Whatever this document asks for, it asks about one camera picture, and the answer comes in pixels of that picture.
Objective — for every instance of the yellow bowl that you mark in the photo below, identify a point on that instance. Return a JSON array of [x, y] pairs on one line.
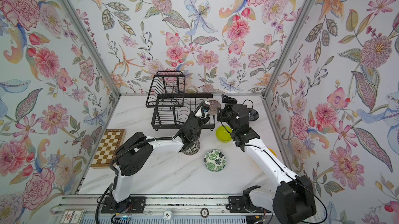
[[272, 152]]

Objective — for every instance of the dark blue grey bowl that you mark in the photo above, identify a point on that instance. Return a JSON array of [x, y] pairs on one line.
[[253, 115]]

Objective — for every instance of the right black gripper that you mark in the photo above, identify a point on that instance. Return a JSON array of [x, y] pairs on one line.
[[221, 117]]

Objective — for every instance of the pink striped bowl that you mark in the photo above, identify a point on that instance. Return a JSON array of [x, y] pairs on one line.
[[214, 105]]

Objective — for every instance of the green leaf pattern bowl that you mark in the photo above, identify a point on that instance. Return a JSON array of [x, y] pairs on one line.
[[215, 161]]

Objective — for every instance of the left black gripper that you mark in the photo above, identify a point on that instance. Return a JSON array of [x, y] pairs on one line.
[[191, 115]]

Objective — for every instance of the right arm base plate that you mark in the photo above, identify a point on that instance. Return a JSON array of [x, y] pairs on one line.
[[237, 204]]

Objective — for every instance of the black white patterned bowl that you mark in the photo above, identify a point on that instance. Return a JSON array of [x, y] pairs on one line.
[[193, 149]]

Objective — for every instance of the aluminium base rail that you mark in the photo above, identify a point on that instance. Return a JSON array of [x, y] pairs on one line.
[[161, 209]]

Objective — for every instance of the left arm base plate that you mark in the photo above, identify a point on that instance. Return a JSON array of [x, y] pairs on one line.
[[124, 204]]

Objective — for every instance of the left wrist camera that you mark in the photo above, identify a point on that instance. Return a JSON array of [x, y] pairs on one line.
[[204, 112]]

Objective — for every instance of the green connector block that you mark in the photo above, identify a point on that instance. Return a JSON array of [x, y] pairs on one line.
[[298, 217]]

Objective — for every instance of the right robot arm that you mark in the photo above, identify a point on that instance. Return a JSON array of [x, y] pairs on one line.
[[292, 199]]

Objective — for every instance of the black wire dish rack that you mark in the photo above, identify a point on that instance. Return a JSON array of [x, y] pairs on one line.
[[171, 104]]

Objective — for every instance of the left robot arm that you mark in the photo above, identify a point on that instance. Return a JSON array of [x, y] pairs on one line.
[[133, 154]]

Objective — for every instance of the wooden chessboard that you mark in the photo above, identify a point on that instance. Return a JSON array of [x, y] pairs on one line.
[[110, 142]]

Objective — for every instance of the lime green bowl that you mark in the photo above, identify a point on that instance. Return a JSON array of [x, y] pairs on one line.
[[223, 134]]

